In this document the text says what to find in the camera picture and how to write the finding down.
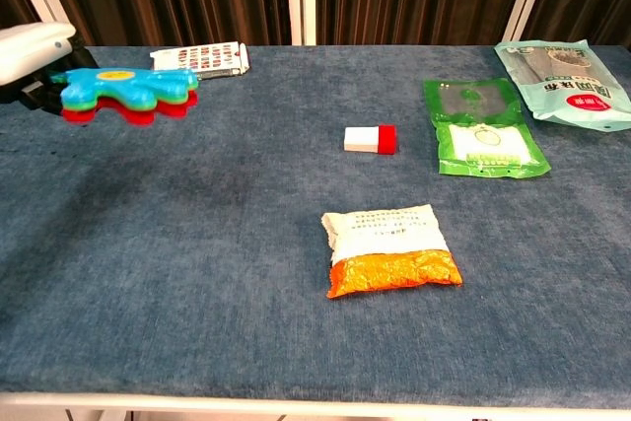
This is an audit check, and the blue hand clapper toy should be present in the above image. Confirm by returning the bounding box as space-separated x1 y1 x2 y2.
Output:
48 67 201 127

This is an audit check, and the orange and white packet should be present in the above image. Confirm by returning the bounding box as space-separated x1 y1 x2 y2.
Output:
320 203 464 300

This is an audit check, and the pale green printed bag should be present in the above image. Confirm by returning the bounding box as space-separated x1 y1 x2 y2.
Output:
493 38 631 133

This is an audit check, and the white and red block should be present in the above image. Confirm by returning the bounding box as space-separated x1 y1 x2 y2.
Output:
343 123 398 156

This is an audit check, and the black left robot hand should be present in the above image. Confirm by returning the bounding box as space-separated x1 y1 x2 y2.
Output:
0 36 101 115

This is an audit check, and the green plastic package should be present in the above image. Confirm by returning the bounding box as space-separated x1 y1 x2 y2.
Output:
423 77 552 179

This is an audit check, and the flat white printed box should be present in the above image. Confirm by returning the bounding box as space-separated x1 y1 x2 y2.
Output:
149 41 251 82

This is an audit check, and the blue felt table cloth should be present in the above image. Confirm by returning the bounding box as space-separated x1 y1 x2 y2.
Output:
0 44 631 410

